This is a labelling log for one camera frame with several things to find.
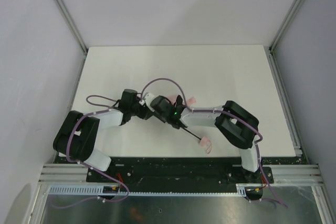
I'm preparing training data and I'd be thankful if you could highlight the pink folding umbrella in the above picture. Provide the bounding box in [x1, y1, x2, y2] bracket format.
[168, 94, 212, 154]

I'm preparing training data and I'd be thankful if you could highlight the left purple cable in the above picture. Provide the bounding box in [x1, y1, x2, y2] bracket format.
[66, 94, 119, 168]

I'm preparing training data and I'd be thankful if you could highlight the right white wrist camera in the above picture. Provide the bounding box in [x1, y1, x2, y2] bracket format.
[139, 92, 158, 111]

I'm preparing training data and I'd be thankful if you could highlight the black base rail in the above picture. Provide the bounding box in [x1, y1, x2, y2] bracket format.
[86, 157, 274, 194]

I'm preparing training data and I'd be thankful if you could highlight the grey cable duct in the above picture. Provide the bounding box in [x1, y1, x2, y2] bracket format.
[48, 184, 263, 198]

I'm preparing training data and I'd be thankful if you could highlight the aluminium corner post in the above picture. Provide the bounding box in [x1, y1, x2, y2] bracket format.
[54, 0, 88, 56]
[269, 0, 305, 53]

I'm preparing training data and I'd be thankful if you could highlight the left aluminium corner post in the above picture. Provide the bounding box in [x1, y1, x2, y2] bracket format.
[54, 0, 88, 56]

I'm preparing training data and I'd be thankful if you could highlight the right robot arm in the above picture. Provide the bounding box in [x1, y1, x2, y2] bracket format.
[144, 93, 259, 173]

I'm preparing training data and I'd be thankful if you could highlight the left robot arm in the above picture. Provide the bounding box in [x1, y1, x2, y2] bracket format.
[53, 89, 152, 172]

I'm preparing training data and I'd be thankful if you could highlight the right aluminium corner post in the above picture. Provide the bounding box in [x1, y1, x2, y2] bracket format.
[269, 0, 305, 53]

